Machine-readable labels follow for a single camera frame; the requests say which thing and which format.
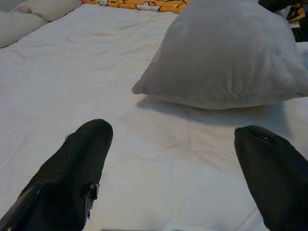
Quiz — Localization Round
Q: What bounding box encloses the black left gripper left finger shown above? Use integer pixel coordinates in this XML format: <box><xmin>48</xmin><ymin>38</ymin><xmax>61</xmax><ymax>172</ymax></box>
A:
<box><xmin>0</xmin><ymin>118</ymin><xmax>114</xmax><ymax>231</ymax></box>

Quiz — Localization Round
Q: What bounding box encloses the white quilted mattress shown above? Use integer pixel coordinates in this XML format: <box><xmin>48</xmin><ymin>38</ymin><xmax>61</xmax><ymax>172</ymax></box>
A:
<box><xmin>0</xmin><ymin>3</ymin><xmax>308</xmax><ymax>231</ymax></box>

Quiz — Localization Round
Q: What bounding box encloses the grey square pillow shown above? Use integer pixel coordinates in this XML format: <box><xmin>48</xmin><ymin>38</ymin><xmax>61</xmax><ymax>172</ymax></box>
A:
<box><xmin>131</xmin><ymin>0</ymin><xmax>307</xmax><ymax>110</ymax></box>

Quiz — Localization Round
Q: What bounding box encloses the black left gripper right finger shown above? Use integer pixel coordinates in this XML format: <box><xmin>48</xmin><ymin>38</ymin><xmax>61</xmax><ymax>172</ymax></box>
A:
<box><xmin>234</xmin><ymin>124</ymin><xmax>308</xmax><ymax>231</ymax></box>

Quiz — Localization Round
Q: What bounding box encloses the yellow egg-print blanket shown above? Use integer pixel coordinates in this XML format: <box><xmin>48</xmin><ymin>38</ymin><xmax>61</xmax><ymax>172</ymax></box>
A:
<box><xmin>81</xmin><ymin>0</ymin><xmax>191</xmax><ymax>14</ymax></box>

